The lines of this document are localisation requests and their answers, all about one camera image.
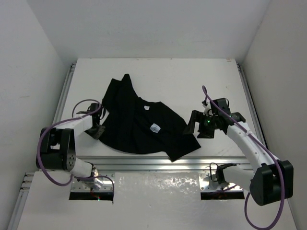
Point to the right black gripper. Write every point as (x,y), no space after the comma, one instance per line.
(196,116)

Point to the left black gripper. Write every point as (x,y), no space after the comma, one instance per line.
(96,130)

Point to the black t shirt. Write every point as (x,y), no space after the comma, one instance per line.
(136,126)

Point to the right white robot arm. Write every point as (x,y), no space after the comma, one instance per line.
(271,178)

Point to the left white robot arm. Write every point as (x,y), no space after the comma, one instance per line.
(56,149)

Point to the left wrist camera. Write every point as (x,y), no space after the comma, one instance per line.
(93,107)

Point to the aluminium rail frame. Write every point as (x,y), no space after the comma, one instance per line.
(175,82)

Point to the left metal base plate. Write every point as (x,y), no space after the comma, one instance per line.
(103,183)

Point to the metal base plate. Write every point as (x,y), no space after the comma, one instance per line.
(103,183)
(207,185)

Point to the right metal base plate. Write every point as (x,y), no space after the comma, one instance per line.
(207,185)

